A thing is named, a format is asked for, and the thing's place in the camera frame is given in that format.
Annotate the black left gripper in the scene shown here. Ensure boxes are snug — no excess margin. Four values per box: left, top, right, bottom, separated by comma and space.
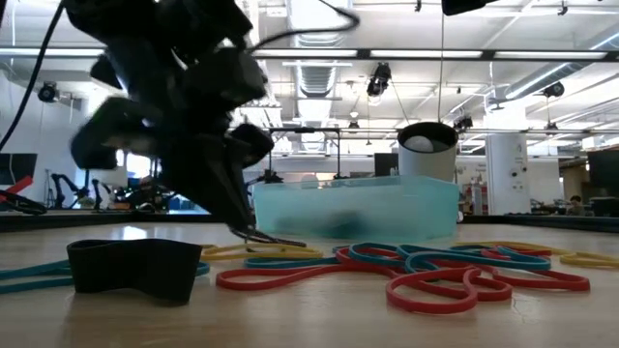
72, 52, 275, 232

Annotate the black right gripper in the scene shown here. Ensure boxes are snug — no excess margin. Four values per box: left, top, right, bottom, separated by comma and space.
442, 0, 499, 15

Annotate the purple rubber band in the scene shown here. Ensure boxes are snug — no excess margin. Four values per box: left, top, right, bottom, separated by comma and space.
230, 224, 308, 248

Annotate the yellow rubber band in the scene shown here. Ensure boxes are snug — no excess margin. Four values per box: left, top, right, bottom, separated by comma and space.
200, 242, 324, 262
454, 240, 619, 270

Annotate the black wide rubber band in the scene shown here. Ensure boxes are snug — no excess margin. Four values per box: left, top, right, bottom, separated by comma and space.
66, 238, 204, 306

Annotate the red rubber band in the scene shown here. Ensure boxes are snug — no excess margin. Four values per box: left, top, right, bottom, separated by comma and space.
478, 246, 592, 293
385, 267, 514, 315
215, 248, 465, 292

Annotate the green translucent plastic bin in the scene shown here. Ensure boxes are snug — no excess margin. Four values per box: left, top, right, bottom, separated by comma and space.
251, 174, 460, 244

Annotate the person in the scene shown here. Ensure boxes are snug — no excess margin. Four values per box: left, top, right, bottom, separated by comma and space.
565, 194, 589, 217
130, 176, 163, 213

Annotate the white ball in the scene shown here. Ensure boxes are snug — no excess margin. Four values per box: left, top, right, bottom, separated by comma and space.
404, 134, 435, 154

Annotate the black monitor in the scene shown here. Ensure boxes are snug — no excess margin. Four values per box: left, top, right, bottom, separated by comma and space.
586, 149, 619, 218
0, 153, 39, 187
373, 152, 400, 179

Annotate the white cup with black inside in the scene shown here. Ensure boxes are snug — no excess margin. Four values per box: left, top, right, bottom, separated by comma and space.
397, 121, 459, 184

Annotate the white column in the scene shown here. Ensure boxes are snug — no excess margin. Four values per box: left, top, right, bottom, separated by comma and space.
485, 132, 532, 217

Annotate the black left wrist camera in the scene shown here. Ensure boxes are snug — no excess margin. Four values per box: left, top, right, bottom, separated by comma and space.
182, 46, 268, 113

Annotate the black overhead camera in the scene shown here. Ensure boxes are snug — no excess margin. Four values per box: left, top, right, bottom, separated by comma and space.
366, 61, 393, 98

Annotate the silver ventilation duct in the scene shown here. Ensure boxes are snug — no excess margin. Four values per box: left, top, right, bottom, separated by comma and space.
284, 0, 354, 127

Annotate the black camera cable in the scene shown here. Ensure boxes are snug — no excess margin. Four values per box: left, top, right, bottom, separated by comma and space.
249, 0, 362, 53

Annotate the black loop cable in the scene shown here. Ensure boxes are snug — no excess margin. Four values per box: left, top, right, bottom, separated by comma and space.
0, 190, 49, 217

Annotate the red strap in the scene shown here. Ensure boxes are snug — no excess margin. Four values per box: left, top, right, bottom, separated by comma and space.
0, 175, 35, 202

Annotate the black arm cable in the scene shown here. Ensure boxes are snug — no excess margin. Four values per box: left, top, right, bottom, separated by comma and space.
0, 0, 67, 152

